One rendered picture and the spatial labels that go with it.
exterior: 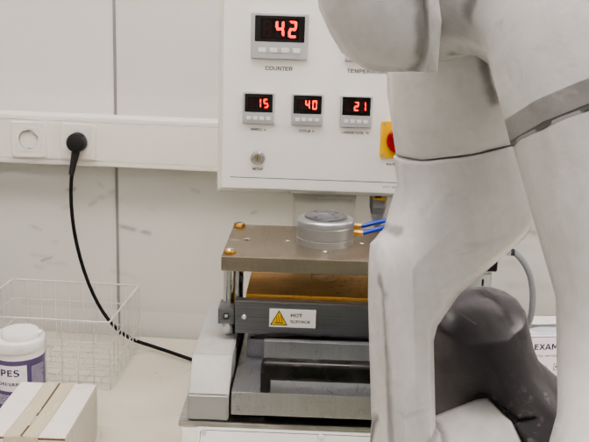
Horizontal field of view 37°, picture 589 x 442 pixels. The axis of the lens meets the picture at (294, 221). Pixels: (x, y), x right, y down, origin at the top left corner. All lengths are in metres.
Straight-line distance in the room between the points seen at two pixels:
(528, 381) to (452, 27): 0.32
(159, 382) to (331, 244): 0.59
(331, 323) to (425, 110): 0.57
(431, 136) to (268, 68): 0.71
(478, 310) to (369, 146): 0.63
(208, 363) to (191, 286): 0.75
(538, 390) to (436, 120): 0.24
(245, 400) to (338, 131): 0.45
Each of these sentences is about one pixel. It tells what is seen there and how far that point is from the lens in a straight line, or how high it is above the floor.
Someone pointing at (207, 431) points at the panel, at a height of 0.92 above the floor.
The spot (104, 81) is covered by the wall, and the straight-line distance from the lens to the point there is 1.80.
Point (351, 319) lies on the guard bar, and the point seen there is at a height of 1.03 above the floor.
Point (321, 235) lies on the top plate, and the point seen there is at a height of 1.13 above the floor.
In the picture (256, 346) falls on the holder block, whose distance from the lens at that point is 1.18.
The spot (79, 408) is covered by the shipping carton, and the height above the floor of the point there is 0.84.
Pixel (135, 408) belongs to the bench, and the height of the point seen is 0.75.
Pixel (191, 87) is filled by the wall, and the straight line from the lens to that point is 1.76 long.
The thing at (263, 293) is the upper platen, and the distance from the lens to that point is 1.15.
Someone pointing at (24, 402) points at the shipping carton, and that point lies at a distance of 1.39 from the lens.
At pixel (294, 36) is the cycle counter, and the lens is 1.30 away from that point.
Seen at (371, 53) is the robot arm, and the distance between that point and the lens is 0.52.
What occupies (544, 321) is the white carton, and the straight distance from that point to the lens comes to 1.73.
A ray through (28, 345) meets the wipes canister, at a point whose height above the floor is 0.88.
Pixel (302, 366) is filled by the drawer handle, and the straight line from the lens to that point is 1.06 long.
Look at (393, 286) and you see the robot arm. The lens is 0.63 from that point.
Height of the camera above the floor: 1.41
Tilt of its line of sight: 13 degrees down
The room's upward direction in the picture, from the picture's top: 2 degrees clockwise
